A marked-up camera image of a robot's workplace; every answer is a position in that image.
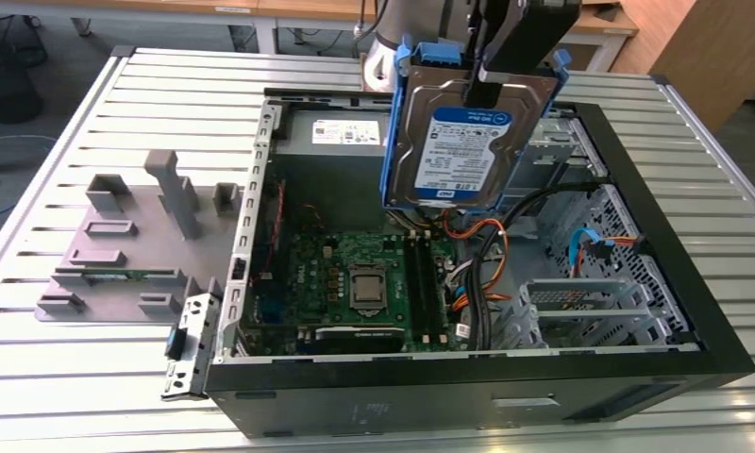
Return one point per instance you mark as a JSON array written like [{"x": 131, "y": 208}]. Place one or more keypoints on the grey power supply unit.
[{"x": 334, "y": 189}]

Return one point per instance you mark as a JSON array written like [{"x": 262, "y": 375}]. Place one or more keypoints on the metal bracket with blue latch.
[{"x": 195, "y": 330}]

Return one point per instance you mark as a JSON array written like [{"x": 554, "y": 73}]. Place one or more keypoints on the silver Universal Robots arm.
[{"x": 381, "y": 56}]

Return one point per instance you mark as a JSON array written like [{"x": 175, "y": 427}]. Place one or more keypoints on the metal disk bay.
[{"x": 573, "y": 283}]

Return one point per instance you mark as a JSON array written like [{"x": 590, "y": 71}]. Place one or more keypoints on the black waste bin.
[{"x": 12, "y": 94}]

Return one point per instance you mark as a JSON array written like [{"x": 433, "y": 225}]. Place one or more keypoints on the green RAM stick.
[{"x": 135, "y": 274}]

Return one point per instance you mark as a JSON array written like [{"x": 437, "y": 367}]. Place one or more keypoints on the green motherboard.
[{"x": 315, "y": 264}]

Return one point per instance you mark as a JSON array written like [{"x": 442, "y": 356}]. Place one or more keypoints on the black RAM slot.
[
  {"x": 435, "y": 288},
  {"x": 417, "y": 288}
]

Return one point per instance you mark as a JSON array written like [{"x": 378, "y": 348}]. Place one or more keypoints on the grey desk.
[{"x": 163, "y": 10}]

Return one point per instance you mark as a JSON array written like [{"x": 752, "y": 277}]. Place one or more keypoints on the silver CPU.
[{"x": 369, "y": 288}]

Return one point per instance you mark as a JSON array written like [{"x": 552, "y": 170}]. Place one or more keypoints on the hard disk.
[{"x": 459, "y": 151}]

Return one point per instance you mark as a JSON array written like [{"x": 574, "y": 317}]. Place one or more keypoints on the CPU socket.
[{"x": 370, "y": 309}]

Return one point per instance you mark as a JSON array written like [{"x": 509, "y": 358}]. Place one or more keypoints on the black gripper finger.
[{"x": 522, "y": 42}]

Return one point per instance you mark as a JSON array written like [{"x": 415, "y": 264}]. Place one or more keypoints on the wooden cabinet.
[{"x": 717, "y": 56}]

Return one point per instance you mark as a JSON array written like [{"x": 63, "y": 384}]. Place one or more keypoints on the black open PC case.
[{"x": 415, "y": 401}]

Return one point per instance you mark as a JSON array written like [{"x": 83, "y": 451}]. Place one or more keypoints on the black graphics card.
[{"x": 359, "y": 339}]

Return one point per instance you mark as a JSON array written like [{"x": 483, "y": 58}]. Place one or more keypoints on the wooden desk white frame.
[{"x": 605, "y": 28}]

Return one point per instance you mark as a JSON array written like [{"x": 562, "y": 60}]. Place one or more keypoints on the metal optical drive cage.
[{"x": 561, "y": 156}]

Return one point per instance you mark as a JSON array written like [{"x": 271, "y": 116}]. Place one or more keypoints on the grey parts rack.
[{"x": 139, "y": 236}]

